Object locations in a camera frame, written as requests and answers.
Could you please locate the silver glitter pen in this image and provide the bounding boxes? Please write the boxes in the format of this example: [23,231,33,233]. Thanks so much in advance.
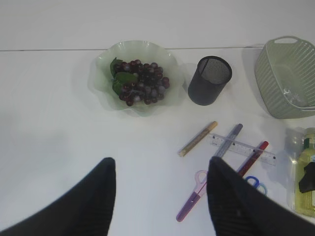
[214,123,243,158]

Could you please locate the purple artificial grape bunch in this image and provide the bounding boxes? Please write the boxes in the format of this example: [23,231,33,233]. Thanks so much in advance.
[110,58,170,106]

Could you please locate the blue scissors with cover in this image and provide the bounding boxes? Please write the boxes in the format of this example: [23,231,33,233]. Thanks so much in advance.
[245,176,268,196]

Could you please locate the yellow tea drink bottle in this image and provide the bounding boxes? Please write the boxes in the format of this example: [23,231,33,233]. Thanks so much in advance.
[288,127,315,218]

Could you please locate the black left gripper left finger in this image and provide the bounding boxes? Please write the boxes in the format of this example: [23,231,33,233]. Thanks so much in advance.
[0,157,116,236]

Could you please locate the red glitter pen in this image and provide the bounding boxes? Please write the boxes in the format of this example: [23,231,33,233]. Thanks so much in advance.
[237,141,269,177]

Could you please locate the clear plastic ruler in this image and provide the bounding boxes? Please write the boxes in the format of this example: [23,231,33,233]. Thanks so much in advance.
[207,133,276,166]

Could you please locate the green plastic woven basket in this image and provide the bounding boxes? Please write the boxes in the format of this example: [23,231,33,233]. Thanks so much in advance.
[254,36,315,119]

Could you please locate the green wavy glass plate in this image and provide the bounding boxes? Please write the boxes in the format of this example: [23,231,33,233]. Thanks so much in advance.
[91,40,185,116]

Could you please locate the gold glitter pen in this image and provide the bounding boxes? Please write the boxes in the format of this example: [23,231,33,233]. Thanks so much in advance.
[178,121,218,157]

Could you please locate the black mesh pen holder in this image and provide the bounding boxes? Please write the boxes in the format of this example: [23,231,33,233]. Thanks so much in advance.
[188,56,232,106]

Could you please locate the clear plastic sheet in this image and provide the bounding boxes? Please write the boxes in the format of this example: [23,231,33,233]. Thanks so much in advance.
[283,88,308,107]

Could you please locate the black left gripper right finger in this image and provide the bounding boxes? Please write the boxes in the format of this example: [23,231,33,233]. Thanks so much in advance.
[207,156,315,236]

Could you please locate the pink scissors with cover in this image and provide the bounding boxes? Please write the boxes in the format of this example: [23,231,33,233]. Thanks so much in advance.
[176,170,207,222]

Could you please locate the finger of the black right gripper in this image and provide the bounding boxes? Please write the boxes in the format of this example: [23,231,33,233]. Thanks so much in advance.
[299,162,315,193]

